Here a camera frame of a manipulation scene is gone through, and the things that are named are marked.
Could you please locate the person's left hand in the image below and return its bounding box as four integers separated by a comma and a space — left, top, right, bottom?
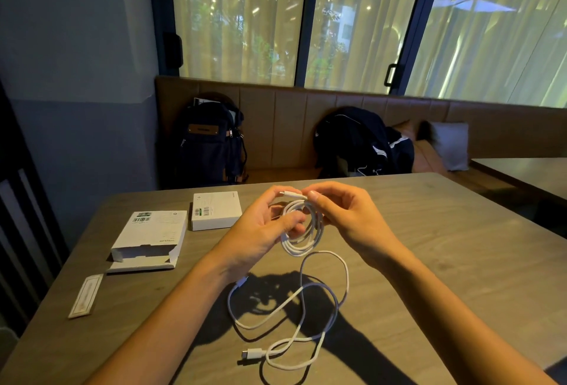
212, 185, 309, 283

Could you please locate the person's right hand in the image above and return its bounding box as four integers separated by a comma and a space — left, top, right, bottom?
305, 181, 401, 262

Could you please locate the white charging cable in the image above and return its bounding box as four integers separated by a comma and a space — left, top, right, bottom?
227, 250, 350, 371
278, 191, 326, 258

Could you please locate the person's left forearm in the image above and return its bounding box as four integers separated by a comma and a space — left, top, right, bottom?
86, 253, 243, 385

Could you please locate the person's right forearm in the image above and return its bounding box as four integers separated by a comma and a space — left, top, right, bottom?
376, 239, 560, 385

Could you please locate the dark jacket with white stripes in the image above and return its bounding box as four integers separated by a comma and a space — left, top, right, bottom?
314, 106, 416, 178

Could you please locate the closed white cardboard box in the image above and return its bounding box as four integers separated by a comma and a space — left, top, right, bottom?
191, 191, 243, 232

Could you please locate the brown upholstered bench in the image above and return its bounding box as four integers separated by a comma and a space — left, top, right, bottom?
154, 76, 567, 204

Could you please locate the brown cushion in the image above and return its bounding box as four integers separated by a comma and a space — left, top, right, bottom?
392, 120, 449, 176

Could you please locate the dark backpack with brown patch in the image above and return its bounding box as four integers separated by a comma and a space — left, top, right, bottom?
176, 93, 249, 187

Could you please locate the open white cardboard box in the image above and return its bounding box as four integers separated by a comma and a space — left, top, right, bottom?
106, 210, 189, 275

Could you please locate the grey cushion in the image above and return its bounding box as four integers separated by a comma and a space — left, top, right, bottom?
431, 122, 470, 172

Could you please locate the sheer cream curtain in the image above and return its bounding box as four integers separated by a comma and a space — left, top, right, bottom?
170, 0, 567, 109

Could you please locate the neighbouring wooden table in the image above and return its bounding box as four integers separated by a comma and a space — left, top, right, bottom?
471, 157, 567, 205

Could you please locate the white paper slip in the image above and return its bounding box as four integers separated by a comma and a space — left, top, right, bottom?
67, 273, 104, 320

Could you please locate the dark slatted wooden chair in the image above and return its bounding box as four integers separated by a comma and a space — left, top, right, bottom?
0, 81, 71, 339

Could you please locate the loose white charging cable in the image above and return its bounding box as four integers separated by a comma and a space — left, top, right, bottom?
227, 250, 350, 371

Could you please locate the dark window frame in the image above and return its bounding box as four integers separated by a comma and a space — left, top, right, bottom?
146, 0, 449, 97

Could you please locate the black wall-mounted latch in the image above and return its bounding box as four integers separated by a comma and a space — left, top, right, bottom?
162, 32, 184, 69

